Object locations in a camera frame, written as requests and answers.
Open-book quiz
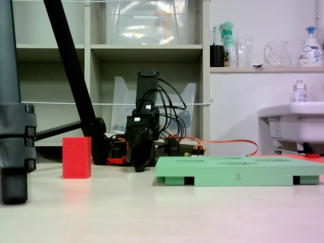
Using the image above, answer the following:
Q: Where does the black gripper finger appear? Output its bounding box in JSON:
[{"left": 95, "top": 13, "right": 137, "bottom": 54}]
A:
[
  {"left": 130, "top": 129, "right": 153, "bottom": 173},
  {"left": 148, "top": 138, "right": 156, "bottom": 168}
]

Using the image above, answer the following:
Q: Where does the red square block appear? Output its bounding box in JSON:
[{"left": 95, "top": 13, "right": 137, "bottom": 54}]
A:
[{"left": 62, "top": 137, "right": 92, "bottom": 179}]

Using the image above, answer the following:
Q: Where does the green shape-hole board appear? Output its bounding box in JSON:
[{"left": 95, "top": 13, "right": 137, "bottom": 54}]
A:
[{"left": 154, "top": 156, "right": 324, "bottom": 187}]

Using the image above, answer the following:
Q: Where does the red base clamp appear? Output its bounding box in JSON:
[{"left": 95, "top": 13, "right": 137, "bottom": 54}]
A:
[{"left": 107, "top": 141, "right": 130, "bottom": 166}]

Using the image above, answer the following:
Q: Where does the clear plastic file holder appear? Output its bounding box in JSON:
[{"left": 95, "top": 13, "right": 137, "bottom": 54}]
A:
[{"left": 110, "top": 75, "right": 198, "bottom": 139}]

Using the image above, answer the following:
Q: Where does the black tripod brace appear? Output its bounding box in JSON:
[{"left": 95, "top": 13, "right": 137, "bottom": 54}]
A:
[{"left": 35, "top": 120, "right": 84, "bottom": 141}]

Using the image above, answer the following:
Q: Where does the beige shelf unit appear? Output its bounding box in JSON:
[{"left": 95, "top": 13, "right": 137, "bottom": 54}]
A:
[{"left": 11, "top": 0, "right": 211, "bottom": 148}]

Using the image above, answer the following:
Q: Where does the clear plastic storage box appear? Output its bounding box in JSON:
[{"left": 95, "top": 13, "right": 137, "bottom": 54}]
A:
[{"left": 105, "top": 0, "right": 189, "bottom": 46}]

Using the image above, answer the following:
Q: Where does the black cup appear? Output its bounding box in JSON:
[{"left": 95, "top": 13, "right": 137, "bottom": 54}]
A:
[{"left": 210, "top": 45, "right": 225, "bottom": 68}]

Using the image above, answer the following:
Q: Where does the green spray bottle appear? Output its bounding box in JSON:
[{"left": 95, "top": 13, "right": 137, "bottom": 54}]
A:
[{"left": 219, "top": 21, "right": 237, "bottom": 68}]

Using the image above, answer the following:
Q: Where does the glass beaker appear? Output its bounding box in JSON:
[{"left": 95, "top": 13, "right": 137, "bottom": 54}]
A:
[{"left": 235, "top": 37, "right": 254, "bottom": 68}]

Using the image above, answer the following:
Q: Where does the dark grey tripod leg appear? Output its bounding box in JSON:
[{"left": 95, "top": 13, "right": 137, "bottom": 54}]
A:
[{"left": 0, "top": 0, "right": 37, "bottom": 205}]

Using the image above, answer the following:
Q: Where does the white sink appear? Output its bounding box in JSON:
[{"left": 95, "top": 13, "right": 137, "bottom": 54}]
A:
[{"left": 258, "top": 101, "right": 324, "bottom": 153}]

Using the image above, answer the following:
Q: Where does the glass pitcher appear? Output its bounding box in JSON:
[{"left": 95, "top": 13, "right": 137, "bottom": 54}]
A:
[{"left": 264, "top": 40, "right": 293, "bottom": 67}]

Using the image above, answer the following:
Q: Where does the small clear bottle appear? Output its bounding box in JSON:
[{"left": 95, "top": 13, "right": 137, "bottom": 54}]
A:
[{"left": 293, "top": 80, "right": 308, "bottom": 103}]

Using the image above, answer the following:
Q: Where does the white pump soap bottle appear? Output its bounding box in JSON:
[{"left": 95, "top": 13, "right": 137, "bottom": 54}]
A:
[{"left": 298, "top": 26, "right": 324, "bottom": 67}]

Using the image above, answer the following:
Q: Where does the black arm wire bundle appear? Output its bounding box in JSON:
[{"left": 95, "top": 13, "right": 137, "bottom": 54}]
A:
[{"left": 141, "top": 77, "right": 188, "bottom": 139}]

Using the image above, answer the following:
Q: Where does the thin orange wire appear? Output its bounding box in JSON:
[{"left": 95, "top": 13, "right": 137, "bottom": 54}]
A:
[{"left": 164, "top": 136, "right": 259, "bottom": 156}]

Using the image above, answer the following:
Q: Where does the white string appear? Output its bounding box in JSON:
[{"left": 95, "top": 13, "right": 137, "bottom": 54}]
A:
[{"left": 20, "top": 98, "right": 214, "bottom": 107}]

